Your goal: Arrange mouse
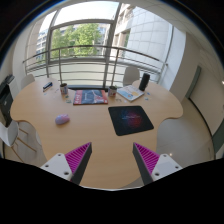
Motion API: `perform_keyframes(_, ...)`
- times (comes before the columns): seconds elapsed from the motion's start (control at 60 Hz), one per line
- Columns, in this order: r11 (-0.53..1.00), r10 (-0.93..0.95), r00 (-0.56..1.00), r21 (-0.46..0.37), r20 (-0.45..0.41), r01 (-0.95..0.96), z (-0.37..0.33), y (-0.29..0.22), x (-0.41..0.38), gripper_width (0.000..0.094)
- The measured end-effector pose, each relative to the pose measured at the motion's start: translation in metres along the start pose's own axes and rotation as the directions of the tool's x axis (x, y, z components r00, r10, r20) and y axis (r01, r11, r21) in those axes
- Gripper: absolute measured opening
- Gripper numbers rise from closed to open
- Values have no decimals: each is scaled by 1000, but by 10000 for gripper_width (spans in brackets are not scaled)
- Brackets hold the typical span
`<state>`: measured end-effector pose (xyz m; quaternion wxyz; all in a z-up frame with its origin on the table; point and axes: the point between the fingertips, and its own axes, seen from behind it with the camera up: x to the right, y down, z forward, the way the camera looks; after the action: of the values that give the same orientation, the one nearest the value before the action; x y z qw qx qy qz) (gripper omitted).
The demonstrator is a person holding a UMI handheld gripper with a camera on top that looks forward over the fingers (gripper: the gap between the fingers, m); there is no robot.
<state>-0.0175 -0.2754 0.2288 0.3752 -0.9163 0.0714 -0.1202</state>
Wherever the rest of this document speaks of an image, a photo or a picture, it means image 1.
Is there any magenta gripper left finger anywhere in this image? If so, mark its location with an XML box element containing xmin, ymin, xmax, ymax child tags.
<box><xmin>40</xmin><ymin>141</ymin><xmax>93</xmax><ymax>186</ymax></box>

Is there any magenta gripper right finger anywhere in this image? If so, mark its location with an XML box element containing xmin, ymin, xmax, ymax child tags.
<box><xmin>132</xmin><ymin>142</ymin><xmax>183</xmax><ymax>186</ymax></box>

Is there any lilac computer mouse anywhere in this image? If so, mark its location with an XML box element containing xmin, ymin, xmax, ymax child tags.
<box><xmin>55</xmin><ymin>114</ymin><xmax>70</xmax><ymax>125</ymax></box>

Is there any black mouse pad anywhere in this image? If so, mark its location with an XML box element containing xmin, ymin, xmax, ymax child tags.
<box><xmin>108</xmin><ymin>106</ymin><xmax>154</xmax><ymax>136</ymax></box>

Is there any red and dark magazine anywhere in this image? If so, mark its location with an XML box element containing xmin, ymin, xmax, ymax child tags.
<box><xmin>73</xmin><ymin>90</ymin><xmax>108</xmax><ymax>105</ymax></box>

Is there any light blue booklet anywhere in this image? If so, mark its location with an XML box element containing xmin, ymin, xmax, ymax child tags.
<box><xmin>117</xmin><ymin>85</ymin><xmax>144</xmax><ymax>102</ymax></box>

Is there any white chair near left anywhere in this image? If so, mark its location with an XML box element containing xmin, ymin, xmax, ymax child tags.
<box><xmin>0</xmin><ymin>121</ymin><xmax>18</xmax><ymax>147</ymax></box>

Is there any white chair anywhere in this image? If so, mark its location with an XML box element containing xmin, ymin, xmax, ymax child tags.
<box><xmin>21</xmin><ymin>74</ymin><xmax>35</xmax><ymax>88</ymax></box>
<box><xmin>123</xmin><ymin>66</ymin><xmax>140</xmax><ymax>86</ymax></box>
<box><xmin>0</xmin><ymin>121</ymin><xmax>18</xmax><ymax>147</ymax></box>

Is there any dark mug right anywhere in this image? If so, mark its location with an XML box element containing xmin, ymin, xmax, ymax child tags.
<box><xmin>108</xmin><ymin>86</ymin><xmax>117</xmax><ymax>97</ymax></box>

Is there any small dark box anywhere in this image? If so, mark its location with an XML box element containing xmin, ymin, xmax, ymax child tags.
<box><xmin>43</xmin><ymin>82</ymin><xmax>53</xmax><ymax>91</ymax></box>

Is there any black cylindrical speaker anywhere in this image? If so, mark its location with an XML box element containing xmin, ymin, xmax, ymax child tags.
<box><xmin>139</xmin><ymin>73</ymin><xmax>150</xmax><ymax>91</ymax></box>

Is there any white chair back right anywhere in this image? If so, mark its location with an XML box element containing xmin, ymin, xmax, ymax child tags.
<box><xmin>123</xmin><ymin>66</ymin><xmax>140</xmax><ymax>86</ymax></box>

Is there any black device at left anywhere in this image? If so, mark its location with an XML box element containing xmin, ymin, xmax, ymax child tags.
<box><xmin>0</xmin><ymin>75</ymin><xmax>14</xmax><ymax>125</ymax></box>

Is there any white chair back left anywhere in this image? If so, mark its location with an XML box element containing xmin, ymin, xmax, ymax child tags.
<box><xmin>21</xmin><ymin>74</ymin><xmax>35</xmax><ymax>88</ymax></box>

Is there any metal balcony railing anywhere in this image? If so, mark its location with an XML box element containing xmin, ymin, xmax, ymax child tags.
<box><xmin>23</xmin><ymin>45</ymin><xmax>166</xmax><ymax>88</ymax></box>

